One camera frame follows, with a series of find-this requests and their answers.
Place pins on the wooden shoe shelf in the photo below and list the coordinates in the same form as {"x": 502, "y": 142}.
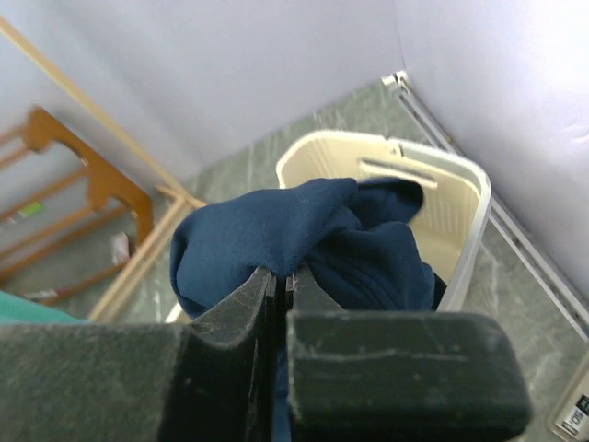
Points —
{"x": 64, "y": 250}

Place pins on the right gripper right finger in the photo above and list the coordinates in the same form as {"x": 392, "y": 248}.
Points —
{"x": 397, "y": 375}

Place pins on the teal t shirt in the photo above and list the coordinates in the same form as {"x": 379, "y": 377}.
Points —
{"x": 15, "y": 310}

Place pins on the cream plastic laundry basket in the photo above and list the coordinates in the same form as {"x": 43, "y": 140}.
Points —
{"x": 449, "y": 226}

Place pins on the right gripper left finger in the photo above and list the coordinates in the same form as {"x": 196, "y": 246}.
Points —
{"x": 208, "y": 380}

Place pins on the wooden clothes rack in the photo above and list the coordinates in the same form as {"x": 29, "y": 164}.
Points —
{"x": 141, "y": 291}

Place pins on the green white pen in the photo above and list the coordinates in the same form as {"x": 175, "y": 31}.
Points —
{"x": 26, "y": 212}

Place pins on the navy blue t shirt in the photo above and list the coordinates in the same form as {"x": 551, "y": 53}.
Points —
{"x": 354, "y": 237}

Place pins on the small device on table edge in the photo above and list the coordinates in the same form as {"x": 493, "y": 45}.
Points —
{"x": 569, "y": 420}

